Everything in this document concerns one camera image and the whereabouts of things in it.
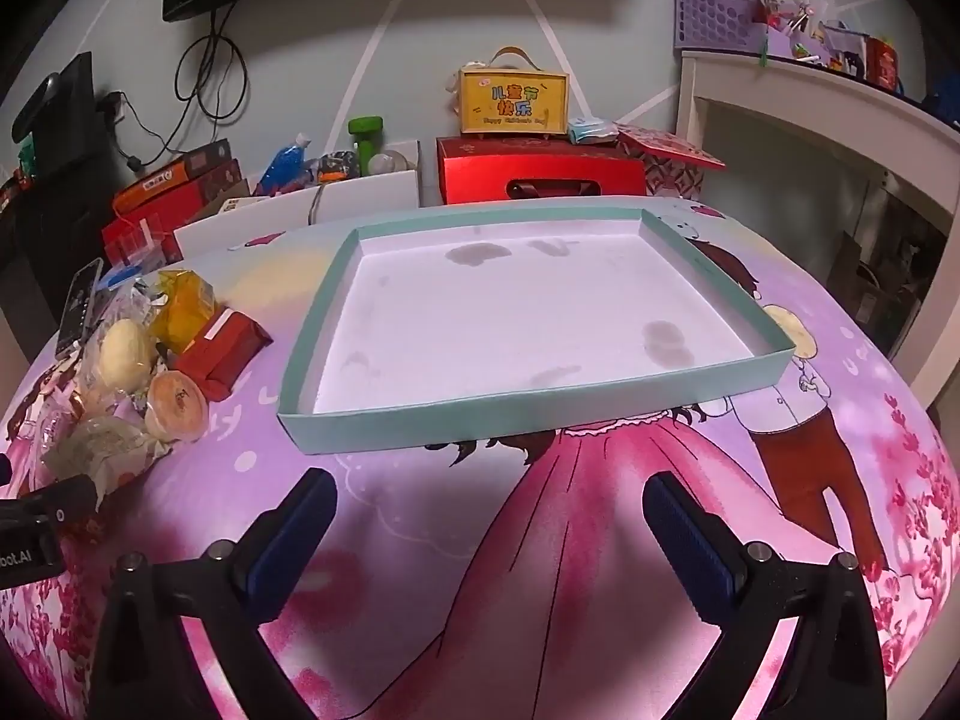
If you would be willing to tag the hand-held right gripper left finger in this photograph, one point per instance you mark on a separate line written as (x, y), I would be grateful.
(289, 540)

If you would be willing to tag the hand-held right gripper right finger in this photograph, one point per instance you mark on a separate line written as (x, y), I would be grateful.
(694, 540)

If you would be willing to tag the green silver snack packet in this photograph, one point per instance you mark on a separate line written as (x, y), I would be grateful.
(101, 450)

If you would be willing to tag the clear packet with round pastry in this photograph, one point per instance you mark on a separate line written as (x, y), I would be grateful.
(176, 405)

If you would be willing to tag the red-brown packet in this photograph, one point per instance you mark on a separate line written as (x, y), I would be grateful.
(221, 356)

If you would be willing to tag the clear packet with cream bun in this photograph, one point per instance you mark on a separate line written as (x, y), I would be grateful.
(124, 352)

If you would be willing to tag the yellow clear snack packet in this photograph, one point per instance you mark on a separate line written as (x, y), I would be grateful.
(184, 311)

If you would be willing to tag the teal shallow cardboard tray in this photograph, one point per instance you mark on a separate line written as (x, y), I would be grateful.
(525, 315)

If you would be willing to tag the smartphone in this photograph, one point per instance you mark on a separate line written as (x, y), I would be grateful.
(79, 307)

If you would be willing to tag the blue white pack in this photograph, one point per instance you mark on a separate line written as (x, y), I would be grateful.
(120, 277)

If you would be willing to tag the brown cardboard boxes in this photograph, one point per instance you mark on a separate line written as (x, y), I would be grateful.
(870, 292)

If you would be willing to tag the red cardboard box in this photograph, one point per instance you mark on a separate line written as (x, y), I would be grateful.
(131, 232)

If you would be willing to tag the clear plastic container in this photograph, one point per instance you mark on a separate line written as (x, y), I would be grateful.
(150, 236)

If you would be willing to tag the white cardboard box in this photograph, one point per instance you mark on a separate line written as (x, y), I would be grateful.
(247, 221)

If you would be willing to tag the small yellow white box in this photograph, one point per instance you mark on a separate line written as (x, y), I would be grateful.
(238, 205)

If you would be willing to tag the black cabinet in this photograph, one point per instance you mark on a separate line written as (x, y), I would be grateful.
(52, 187)

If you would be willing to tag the orange box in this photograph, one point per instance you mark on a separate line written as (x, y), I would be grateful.
(154, 187)

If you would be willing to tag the blue plastic bottle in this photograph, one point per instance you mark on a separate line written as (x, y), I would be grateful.
(285, 165)

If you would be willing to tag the colourful toy clutter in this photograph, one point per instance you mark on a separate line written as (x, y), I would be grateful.
(337, 165)

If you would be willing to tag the dark brown box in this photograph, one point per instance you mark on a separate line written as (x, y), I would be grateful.
(210, 165)

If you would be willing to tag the pink red patterned box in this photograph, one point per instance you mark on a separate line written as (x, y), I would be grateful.
(667, 146)

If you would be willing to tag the green dumbbell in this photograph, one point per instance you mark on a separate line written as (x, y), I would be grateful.
(371, 136)

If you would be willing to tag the red gift box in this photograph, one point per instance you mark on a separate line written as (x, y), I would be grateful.
(480, 165)

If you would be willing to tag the light blue wipes pack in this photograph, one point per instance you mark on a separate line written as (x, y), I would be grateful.
(592, 131)

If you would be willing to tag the white shelf desk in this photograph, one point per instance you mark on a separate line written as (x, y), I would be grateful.
(787, 82)

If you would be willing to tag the colourful shelf clutter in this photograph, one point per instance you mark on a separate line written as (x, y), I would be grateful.
(877, 60)

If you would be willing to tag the wall power plug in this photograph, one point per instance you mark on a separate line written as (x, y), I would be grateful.
(114, 103)

